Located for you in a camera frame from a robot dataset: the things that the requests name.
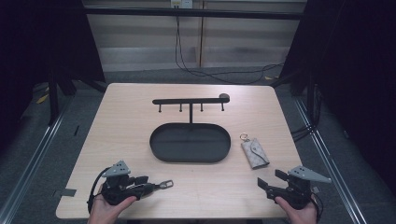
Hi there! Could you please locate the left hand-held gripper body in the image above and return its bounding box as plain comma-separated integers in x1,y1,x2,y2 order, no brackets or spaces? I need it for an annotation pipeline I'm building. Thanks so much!
100,160,140,206

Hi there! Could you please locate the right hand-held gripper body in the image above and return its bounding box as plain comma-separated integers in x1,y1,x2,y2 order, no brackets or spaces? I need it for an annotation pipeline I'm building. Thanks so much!
266,165,332,210

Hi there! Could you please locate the black car key with clasp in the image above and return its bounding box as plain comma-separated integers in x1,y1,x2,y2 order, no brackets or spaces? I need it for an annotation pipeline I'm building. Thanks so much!
151,179,175,191

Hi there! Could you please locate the grey key pouch with ring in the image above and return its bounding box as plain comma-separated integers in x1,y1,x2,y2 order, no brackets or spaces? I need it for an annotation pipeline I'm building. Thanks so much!
239,133,271,170

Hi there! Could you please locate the black key rack with tray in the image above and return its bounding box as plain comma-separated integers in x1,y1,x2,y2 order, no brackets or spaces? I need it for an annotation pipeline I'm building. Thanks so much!
148,92,233,164

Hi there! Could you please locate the person's right hand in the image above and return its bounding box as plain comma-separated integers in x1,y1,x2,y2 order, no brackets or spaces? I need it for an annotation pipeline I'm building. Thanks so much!
275,197,318,224

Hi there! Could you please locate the person's left hand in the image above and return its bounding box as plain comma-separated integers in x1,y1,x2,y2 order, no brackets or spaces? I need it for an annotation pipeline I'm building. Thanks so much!
87,193,138,224

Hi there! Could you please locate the black metal stand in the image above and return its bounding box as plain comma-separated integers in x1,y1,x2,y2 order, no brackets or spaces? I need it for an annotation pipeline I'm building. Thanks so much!
47,70,61,126

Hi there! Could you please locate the yellow tape piece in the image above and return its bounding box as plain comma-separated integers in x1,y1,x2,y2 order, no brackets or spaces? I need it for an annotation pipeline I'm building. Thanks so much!
35,92,50,105

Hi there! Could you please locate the dark curtain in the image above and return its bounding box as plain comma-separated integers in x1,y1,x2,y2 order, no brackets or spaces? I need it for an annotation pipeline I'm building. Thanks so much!
279,0,396,195
0,0,106,150

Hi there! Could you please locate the left hand-held gripper cable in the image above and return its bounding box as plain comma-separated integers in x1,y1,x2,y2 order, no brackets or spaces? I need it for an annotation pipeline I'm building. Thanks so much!
87,167,110,216

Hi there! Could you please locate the hand-held gripper cable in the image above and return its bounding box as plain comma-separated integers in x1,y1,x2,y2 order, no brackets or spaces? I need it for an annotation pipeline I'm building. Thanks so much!
87,167,110,216
311,191,325,222

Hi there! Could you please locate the right hand-held gripper cable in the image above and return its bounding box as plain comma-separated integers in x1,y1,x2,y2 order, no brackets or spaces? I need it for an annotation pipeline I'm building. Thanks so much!
311,191,325,222

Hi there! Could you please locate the metal floor rail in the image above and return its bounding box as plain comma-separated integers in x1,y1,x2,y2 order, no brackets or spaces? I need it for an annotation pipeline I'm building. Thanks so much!
293,95,369,224
0,98,73,224

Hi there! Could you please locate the bundle of black floor cables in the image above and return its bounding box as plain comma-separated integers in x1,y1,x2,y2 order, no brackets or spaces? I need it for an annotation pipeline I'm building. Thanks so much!
290,83,324,143

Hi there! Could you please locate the black wall cable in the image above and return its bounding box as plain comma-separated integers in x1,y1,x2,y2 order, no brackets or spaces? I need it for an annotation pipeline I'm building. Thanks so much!
174,15,285,86

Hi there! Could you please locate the black horizontal frame bar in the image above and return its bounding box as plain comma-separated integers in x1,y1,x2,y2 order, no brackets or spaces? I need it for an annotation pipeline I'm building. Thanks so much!
83,7,304,21

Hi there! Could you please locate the white wall socket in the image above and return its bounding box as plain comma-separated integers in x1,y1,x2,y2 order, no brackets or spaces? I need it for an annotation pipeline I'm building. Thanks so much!
169,0,194,9

